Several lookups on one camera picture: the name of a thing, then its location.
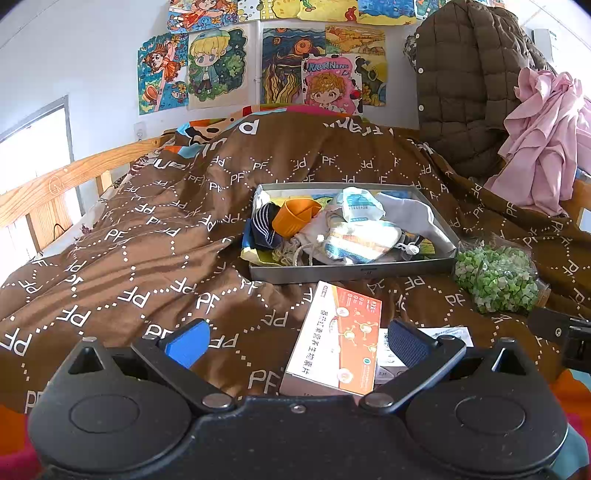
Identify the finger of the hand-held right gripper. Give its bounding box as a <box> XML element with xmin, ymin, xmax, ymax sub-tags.
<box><xmin>527</xmin><ymin>307</ymin><xmax>591</xmax><ymax>370</ymax></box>

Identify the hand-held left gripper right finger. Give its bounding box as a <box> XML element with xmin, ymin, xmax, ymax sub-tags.
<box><xmin>359</xmin><ymin>318</ymin><xmax>532</xmax><ymax>414</ymax></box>

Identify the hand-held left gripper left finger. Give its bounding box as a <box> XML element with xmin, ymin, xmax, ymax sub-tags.
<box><xmin>60</xmin><ymin>318</ymin><xmax>236</xmax><ymax>412</ymax></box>

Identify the grey tray with cartoon picture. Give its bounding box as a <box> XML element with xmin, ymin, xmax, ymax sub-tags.
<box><xmin>240</xmin><ymin>182</ymin><xmax>461</xmax><ymax>281</ymax></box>

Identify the yellow striped sock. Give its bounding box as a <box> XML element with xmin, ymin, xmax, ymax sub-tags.
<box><xmin>323</xmin><ymin>222</ymin><xmax>402</xmax><ymax>265</ymax></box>

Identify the navy striped sock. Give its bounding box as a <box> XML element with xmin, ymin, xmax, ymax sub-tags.
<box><xmin>242</xmin><ymin>202</ymin><xmax>283</xmax><ymax>252</ymax></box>

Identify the grey drawstring pouch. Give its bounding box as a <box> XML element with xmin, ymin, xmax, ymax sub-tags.
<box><xmin>272</xmin><ymin>217</ymin><xmax>340</xmax><ymax>267</ymax></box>

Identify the orange cup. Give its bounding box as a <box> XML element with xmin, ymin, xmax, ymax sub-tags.
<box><xmin>271</xmin><ymin>198</ymin><xmax>322</xmax><ymax>239</ymax></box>

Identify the white printed carton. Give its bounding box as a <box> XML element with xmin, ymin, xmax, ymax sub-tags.
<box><xmin>375</xmin><ymin>325</ymin><xmax>472</xmax><ymax>385</ymax></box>

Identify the orange and white medicine box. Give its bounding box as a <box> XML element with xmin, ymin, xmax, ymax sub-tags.
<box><xmin>279</xmin><ymin>281</ymin><xmax>383</xmax><ymax>398</ymax></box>

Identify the bag of green cubes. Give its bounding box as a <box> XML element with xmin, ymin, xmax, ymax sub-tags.
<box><xmin>455</xmin><ymin>242</ymin><xmax>552</xmax><ymax>315</ymax></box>

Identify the brown printed blanket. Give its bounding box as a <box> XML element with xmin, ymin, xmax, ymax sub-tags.
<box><xmin>0</xmin><ymin>105</ymin><xmax>591</xmax><ymax>480</ymax></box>

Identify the pink cloth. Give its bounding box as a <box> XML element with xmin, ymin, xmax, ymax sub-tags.
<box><xmin>485</xmin><ymin>67</ymin><xmax>591</xmax><ymax>217</ymax></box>

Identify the window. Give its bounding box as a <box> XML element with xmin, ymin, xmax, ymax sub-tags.
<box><xmin>0</xmin><ymin>95</ymin><xmax>75</xmax><ymax>232</ymax></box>

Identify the brown quilted jacket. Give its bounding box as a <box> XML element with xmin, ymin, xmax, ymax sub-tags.
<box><xmin>404</xmin><ymin>0</ymin><xmax>555</xmax><ymax>178</ymax></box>

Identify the blue poster with orange-haired figure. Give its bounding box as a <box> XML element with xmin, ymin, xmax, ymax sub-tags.
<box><xmin>137</xmin><ymin>33</ymin><xmax>190</xmax><ymax>116</ymax></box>

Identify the pink poster with curly-haired figure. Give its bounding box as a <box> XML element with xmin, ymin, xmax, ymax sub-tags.
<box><xmin>301</xmin><ymin>54</ymin><xmax>364</xmax><ymax>115</ymax></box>

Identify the green poster with blond figure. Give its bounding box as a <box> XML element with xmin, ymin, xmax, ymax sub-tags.
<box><xmin>187</xmin><ymin>25</ymin><xmax>250</xmax><ymax>109</ymax></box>

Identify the poster with red-haired figure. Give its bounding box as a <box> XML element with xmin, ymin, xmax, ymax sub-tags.
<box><xmin>167</xmin><ymin>0</ymin><xmax>238</xmax><ymax>34</ymax></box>

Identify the wooden bed frame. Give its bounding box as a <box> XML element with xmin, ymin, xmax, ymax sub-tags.
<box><xmin>558</xmin><ymin>178</ymin><xmax>591</xmax><ymax>227</ymax></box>

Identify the wooden bed rail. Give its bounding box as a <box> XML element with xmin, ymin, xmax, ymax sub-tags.
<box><xmin>0</xmin><ymin>136</ymin><xmax>178</xmax><ymax>259</ymax></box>

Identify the white wall box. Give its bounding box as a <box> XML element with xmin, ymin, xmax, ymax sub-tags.
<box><xmin>531</xmin><ymin>28</ymin><xmax>555</xmax><ymax>58</ymax></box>

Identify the swirly seaweed wall poster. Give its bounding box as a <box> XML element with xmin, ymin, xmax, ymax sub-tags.
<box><xmin>261</xmin><ymin>28</ymin><xmax>328</xmax><ymax>104</ymax></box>

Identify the yellow field wall poster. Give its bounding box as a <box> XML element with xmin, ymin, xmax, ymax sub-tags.
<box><xmin>325</xmin><ymin>25</ymin><xmax>387</xmax><ymax>108</ymax></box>

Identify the blue sea wall poster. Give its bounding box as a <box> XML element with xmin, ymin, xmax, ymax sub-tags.
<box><xmin>358</xmin><ymin>0</ymin><xmax>416</xmax><ymax>25</ymax></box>

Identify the yellow beach wall poster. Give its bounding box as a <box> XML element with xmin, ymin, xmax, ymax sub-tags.
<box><xmin>261</xmin><ymin>0</ymin><xmax>359</xmax><ymax>21</ymax></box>

